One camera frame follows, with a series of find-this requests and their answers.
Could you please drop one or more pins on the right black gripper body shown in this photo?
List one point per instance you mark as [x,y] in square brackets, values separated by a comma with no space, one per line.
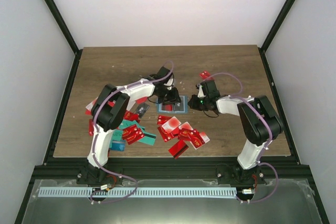
[200,106]

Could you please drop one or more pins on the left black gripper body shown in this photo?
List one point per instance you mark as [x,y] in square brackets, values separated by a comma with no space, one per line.
[168,97]

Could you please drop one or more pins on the red card black stripe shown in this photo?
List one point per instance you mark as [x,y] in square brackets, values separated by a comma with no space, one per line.
[168,108]

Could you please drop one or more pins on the teal leather card holder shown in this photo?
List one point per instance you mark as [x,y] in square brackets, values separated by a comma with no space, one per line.
[183,100]

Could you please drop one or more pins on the small black card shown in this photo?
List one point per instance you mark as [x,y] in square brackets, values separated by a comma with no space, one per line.
[179,107]

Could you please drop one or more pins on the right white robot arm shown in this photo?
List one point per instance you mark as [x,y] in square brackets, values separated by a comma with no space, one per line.
[260,122]

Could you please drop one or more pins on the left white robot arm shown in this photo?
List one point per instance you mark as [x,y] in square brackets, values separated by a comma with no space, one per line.
[113,102]

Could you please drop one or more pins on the red VIP card centre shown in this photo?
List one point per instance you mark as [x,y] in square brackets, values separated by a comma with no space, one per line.
[161,119]

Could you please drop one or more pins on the white red circle card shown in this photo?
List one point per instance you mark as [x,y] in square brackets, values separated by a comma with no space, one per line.
[171,124]

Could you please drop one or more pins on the red card far right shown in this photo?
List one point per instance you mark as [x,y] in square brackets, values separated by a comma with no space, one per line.
[204,75]

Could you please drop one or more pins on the black card centre left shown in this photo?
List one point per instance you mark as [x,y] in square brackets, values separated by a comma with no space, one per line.
[141,109]

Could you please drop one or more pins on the white red card right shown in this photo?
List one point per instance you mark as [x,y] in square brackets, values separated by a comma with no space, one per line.
[204,138]

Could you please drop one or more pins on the red gold card right pile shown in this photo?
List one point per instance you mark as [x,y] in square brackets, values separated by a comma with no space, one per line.
[185,134]

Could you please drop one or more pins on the red gold card pile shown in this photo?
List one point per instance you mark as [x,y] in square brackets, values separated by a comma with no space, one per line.
[132,134]
[185,134]

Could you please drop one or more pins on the teal card with stripe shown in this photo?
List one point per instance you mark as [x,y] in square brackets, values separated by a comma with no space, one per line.
[148,139]

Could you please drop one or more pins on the red striped card table edge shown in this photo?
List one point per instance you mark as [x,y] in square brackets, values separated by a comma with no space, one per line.
[178,148]

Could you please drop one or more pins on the blue card front left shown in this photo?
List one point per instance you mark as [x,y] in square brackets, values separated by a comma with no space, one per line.
[117,146]

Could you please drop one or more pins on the white red card left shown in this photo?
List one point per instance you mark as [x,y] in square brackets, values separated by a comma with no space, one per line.
[90,106]

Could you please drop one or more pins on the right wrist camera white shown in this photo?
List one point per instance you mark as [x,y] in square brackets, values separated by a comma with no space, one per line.
[200,91]

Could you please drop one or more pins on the black frame post right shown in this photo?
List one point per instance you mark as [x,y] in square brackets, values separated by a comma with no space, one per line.
[284,11]

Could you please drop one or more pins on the black frame post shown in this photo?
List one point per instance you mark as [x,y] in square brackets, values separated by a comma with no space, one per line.
[284,11]
[62,25]

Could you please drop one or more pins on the light blue slotted cable duct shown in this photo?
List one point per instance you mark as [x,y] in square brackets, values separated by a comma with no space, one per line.
[141,192]

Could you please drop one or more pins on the black frame post left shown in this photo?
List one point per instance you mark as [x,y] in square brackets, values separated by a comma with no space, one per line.
[62,25]

